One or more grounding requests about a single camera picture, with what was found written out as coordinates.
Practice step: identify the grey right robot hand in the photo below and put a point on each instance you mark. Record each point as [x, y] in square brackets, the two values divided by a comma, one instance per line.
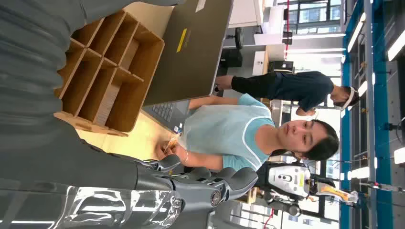
[63, 164]

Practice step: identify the seated person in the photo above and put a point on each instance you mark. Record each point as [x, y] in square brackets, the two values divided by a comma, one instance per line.
[221, 132]

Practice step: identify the standing person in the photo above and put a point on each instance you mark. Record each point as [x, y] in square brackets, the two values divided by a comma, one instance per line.
[300, 85]

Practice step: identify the grey laptop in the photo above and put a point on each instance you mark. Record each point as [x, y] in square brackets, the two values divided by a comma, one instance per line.
[189, 63]

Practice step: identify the black box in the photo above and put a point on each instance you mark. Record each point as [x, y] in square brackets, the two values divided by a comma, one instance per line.
[231, 58]

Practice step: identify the white humanoid robot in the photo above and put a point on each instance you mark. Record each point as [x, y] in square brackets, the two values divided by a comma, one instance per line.
[288, 180]

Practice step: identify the white cabinet wood top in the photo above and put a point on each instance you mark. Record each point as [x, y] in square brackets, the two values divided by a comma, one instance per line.
[259, 63]

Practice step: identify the black equipment case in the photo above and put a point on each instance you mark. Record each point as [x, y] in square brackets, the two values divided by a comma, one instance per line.
[281, 67]

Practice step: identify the white desk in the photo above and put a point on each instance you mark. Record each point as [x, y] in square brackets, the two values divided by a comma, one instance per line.
[245, 12]

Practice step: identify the ceiling light strip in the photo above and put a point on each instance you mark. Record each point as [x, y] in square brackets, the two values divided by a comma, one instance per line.
[364, 87]
[397, 47]
[399, 155]
[359, 173]
[356, 33]

